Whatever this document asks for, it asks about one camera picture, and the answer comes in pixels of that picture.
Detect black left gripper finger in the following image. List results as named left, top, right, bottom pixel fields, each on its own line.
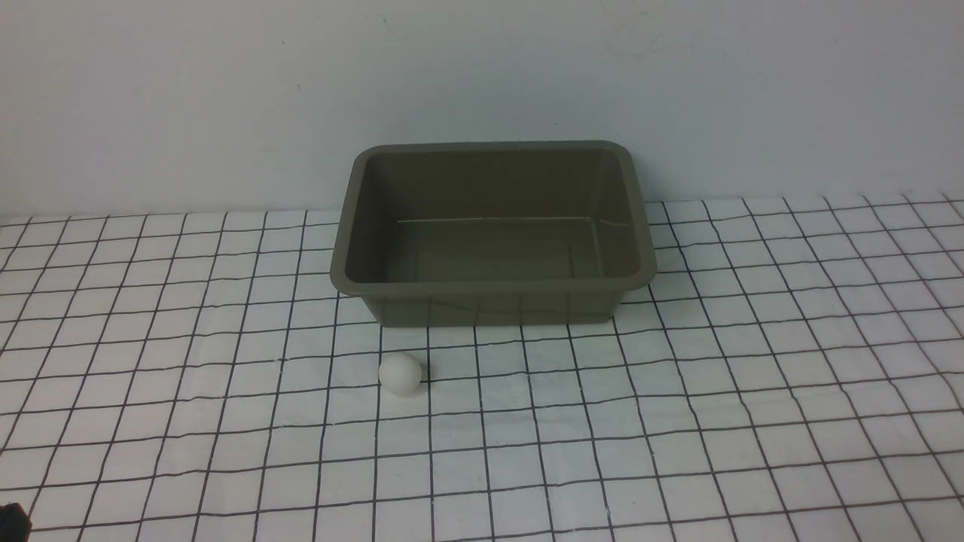
left=0, top=504, right=33, bottom=542

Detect white table-tennis ball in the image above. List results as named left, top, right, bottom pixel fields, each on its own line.
left=378, top=352, right=423, bottom=397

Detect olive green plastic bin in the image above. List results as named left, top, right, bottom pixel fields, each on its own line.
left=330, top=141, right=657, bottom=328

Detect white black-grid tablecloth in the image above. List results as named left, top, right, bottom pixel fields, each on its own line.
left=1, top=194, right=963, bottom=541

